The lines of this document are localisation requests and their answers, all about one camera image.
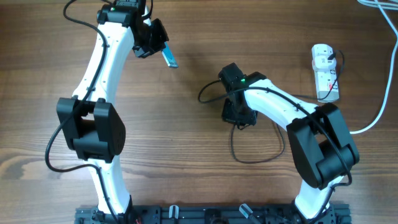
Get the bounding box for smartphone with cyan screen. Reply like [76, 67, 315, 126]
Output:
[161, 42, 178, 68]

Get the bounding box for white power strip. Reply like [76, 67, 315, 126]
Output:
[312, 44, 340, 103]

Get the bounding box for black USB charging cable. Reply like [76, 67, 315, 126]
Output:
[229, 49, 346, 165]

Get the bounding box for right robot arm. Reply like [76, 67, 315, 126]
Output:
[218, 63, 359, 222]

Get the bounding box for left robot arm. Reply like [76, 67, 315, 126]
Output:
[45, 1, 178, 223]

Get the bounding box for white charger plug adapter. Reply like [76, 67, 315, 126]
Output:
[312, 55, 336, 72]

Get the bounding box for white power strip cord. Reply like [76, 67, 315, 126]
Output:
[349, 0, 398, 135]

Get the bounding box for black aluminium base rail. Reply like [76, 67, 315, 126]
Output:
[74, 204, 352, 224]

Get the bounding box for white cables at corner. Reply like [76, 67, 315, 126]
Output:
[356, 0, 398, 12]

